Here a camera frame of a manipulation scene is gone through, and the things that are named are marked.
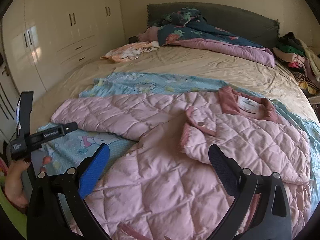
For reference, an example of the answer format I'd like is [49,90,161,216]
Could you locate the light blue cartoon sheet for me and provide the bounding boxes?
[41,72,319,181]

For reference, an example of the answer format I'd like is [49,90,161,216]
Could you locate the pink quilted coat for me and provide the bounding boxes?
[51,87,311,239]

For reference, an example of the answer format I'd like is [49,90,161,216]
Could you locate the cream built-in wardrobe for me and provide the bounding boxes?
[0,0,126,140]

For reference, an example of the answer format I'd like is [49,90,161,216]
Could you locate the left hand with painted nails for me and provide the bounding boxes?
[4,160,31,210]

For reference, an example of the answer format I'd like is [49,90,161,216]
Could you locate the beige bed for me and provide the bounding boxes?
[30,46,319,132]

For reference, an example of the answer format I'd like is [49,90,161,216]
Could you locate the pile of mixed clothes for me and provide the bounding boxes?
[273,32,319,98]

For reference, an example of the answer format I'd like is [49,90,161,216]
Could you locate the dark floral purple duvet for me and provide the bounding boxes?
[137,8,275,68]

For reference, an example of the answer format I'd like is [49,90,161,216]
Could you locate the dark grey headboard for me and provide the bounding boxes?
[147,2,280,49]

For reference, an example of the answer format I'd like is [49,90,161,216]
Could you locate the small pink white garment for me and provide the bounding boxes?
[100,41,160,63]

